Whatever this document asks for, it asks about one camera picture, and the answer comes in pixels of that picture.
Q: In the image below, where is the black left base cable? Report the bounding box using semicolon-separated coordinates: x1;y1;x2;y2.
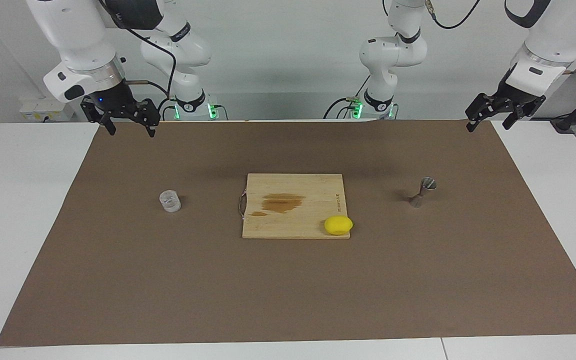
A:
323;75;372;120

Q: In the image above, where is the black right base cable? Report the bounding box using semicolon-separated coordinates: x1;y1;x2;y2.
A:
156;97;179;121

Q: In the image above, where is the metal double jigger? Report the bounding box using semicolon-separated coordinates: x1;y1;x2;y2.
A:
408;177;438;208

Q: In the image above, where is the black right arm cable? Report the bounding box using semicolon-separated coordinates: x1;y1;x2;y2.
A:
98;0;177;101

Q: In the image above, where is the wooden cutting board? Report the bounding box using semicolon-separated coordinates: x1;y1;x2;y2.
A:
238;173;351;240

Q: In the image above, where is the black base cable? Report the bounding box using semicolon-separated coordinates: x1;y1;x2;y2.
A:
156;97;179;121
323;75;372;120

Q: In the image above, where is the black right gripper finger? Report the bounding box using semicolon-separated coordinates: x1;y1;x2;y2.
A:
80;96;117;137
134;99;161;138

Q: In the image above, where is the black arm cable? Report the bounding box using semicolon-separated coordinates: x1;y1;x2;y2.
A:
98;0;177;101
424;0;481;30

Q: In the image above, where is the brown table mat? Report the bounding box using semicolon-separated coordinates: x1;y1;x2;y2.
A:
0;120;576;347

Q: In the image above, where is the white power strip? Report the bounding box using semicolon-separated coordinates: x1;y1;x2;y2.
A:
19;97;75;122

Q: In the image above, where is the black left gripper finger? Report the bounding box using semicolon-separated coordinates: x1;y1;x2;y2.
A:
465;93;499;133
502;102;539;130

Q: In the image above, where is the yellow lemon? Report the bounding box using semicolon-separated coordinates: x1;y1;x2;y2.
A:
324;215;354;236

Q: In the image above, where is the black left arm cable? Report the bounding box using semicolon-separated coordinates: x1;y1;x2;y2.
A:
424;0;481;30

